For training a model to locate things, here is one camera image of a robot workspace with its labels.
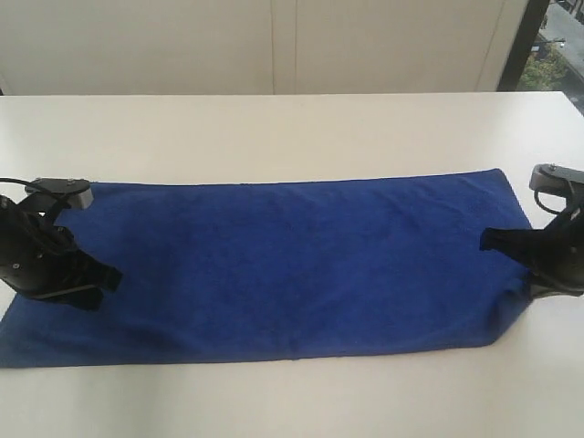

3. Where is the black window frame post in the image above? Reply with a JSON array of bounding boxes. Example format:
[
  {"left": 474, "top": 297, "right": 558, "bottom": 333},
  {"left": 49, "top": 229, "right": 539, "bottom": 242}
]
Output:
[{"left": 496, "top": 0, "right": 550, "bottom": 92}]

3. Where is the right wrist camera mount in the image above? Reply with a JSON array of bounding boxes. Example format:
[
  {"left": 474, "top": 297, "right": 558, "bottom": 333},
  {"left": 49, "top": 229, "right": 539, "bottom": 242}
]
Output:
[{"left": 529, "top": 163, "right": 583, "bottom": 206}]

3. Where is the blue towel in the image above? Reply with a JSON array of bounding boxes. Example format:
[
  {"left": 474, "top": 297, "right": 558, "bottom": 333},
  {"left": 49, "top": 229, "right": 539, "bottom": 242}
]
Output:
[{"left": 1, "top": 170, "right": 530, "bottom": 368}]

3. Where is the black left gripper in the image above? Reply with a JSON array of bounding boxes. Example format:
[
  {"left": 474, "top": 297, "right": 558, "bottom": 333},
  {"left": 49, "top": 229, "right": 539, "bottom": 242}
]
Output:
[{"left": 1, "top": 194, "right": 122, "bottom": 311}]

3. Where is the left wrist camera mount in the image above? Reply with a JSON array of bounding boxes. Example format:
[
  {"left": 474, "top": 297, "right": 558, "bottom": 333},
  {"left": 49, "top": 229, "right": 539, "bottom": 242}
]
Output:
[{"left": 22, "top": 178, "right": 94, "bottom": 213}]

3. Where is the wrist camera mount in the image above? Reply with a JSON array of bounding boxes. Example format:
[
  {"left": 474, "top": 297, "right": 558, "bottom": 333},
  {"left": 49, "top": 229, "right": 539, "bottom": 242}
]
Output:
[
  {"left": 22, "top": 178, "right": 94, "bottom": 213},
  {"left": 529, "top": 163, "right": 583, "bottom": 206}
]

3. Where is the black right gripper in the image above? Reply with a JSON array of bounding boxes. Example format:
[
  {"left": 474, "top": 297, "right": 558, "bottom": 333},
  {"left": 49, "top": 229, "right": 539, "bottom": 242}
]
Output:
[{"left": 479, "top": 201, "right": 583, "bottom": 299}]

